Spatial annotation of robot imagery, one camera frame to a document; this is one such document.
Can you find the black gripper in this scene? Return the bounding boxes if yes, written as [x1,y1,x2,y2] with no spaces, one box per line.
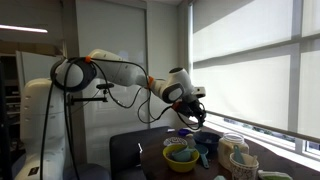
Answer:
[179,98,208,130]

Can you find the small purple bowl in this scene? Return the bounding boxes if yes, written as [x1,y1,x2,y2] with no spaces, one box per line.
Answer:
[177,128,192,137]

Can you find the dark blue bowl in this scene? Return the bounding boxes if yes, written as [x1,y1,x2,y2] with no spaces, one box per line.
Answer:
[192,130,222,152]

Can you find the teal cup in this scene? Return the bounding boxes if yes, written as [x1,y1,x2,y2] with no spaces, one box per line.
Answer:
[170,145,197,163]

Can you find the yellow-green bowl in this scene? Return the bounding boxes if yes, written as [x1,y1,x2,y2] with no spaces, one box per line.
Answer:
[162,143,201,173]

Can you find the patterned paper cup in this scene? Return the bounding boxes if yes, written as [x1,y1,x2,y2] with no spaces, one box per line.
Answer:
[229,152,260,180]

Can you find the white patterned plate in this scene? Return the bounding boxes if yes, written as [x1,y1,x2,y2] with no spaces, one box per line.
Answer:
[162,136,189,148]

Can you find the teal measuring scoop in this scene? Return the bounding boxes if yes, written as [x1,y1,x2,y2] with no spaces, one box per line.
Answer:
[194,143,211,169]

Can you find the clear glass jar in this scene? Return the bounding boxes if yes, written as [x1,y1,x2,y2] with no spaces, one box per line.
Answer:
[217,131,250,171]

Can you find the teal spoon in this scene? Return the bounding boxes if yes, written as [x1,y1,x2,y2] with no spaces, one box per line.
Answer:
[232,143,245,165]

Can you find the white roller blind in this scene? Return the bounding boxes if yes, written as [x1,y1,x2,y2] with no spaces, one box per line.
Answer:
[188,0,320,144]

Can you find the black chair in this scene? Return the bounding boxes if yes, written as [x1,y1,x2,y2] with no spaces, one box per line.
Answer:
[109,125,172,180]

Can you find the green and white sponge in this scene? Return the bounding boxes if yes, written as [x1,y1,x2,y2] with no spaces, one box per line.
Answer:
[257,169,294,180]

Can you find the white board panel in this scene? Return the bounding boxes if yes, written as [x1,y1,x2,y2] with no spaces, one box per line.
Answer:
[15,50,65,88]

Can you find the ceiling light strip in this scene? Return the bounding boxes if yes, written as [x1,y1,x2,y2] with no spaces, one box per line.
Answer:
[0,24,49,34]

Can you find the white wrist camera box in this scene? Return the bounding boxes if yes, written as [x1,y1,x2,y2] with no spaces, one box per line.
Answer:
[192,86,207,99]

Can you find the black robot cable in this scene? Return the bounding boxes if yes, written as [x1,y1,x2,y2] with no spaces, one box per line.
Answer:
[39,56,204,180]

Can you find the black camera stand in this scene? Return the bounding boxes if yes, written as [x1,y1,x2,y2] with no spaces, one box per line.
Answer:
[65,82,115,168]

